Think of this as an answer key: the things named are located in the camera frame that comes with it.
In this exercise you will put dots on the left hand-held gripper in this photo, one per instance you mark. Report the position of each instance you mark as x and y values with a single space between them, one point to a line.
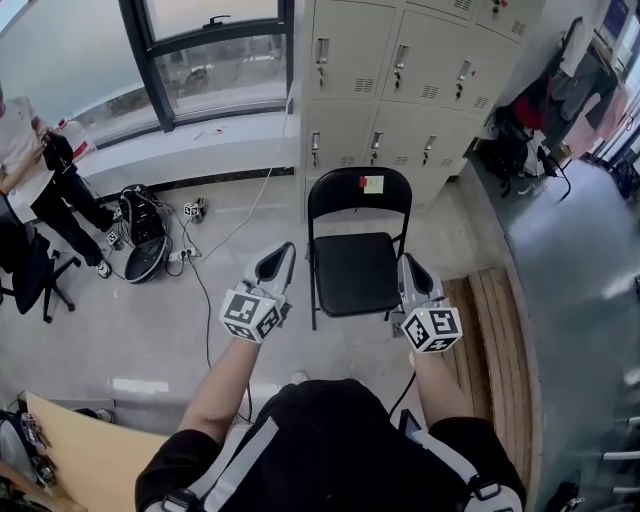
247 315

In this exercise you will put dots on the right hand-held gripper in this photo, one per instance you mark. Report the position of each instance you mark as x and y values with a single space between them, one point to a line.
432 330

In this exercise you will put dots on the black folding chair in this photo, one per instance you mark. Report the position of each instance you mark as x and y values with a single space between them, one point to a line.
355 270

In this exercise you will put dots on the person's left forearm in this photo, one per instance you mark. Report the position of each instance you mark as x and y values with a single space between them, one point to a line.
220 390

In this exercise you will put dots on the person's right forearm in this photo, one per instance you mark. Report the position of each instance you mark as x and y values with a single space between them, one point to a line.
442 395

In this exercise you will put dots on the black office chair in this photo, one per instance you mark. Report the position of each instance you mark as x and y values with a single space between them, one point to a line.
27 270

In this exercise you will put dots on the white power strip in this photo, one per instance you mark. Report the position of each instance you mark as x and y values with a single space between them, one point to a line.
184 254

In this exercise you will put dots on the spare hand-held gripper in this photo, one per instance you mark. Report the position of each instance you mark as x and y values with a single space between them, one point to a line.
192 210
114 240

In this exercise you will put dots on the person's white left shoe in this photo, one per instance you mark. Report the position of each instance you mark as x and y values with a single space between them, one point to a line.
297 377

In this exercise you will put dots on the yellow sticky note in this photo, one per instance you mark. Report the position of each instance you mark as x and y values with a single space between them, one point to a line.
375 185

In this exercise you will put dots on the wooden slat pallet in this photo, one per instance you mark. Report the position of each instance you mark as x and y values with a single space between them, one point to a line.
500 370

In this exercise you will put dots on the phone with blue screen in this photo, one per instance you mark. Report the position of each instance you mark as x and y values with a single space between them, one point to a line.
412 425

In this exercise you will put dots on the black backpack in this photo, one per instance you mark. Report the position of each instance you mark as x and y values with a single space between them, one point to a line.
507 150

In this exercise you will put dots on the person's black clothed body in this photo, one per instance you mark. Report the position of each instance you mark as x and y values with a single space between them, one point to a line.
325 450

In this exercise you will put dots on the grey metal locker cabinet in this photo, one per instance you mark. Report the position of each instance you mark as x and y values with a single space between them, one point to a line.
415 60

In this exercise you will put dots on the clear plastic bottle red label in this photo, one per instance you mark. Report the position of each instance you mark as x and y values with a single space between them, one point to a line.
77 140

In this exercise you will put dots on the black bag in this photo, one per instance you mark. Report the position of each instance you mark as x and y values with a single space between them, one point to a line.
565 497

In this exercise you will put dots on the white metal rack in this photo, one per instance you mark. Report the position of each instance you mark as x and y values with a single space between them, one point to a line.
622 455

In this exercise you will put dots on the black window frame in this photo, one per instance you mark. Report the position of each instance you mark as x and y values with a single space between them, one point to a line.
160 75

